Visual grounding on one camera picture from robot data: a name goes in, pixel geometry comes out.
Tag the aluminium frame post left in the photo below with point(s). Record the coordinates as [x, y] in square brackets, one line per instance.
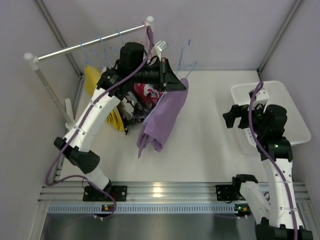
[42, 8]

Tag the pink camouflage trousers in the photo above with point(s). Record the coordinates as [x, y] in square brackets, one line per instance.
[146, 95]

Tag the yellow trousers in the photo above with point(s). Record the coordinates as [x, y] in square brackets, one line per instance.
[92, 76]

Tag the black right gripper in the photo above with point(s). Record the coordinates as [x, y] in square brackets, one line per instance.
[242, 117]

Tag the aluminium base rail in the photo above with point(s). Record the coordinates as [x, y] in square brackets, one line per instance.
[137, 192]

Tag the aluminium frame post right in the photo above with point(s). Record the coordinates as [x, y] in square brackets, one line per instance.
[283, 28]

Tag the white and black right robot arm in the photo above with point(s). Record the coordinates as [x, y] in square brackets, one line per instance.
[275, 213]

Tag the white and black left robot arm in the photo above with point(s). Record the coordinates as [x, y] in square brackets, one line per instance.
[130, 69]

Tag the aluminium frame post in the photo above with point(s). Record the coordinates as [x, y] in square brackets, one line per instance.
[42, 8]
[283, 28]

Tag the grey slotted cable duct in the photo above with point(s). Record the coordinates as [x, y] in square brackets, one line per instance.
[148, 208]

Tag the grey black white camouflage trousers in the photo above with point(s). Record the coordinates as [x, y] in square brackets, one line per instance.
[132, 110]

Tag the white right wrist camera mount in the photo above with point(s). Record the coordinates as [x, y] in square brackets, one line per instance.
[261, 97]

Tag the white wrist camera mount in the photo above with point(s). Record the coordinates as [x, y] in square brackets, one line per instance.
[261, 97]
[159, 47]

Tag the purple trousers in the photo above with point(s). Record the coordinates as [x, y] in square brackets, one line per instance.
[159, 124]

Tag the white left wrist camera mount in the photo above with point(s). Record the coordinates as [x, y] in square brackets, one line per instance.
[159, 47]

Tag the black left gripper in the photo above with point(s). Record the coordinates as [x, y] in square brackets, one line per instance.
[163, 75]

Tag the pink wire hanger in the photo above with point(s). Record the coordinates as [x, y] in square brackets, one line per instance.
[145, 40]

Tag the white and metal clothes rack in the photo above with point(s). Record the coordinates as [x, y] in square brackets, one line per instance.
[34, 63]

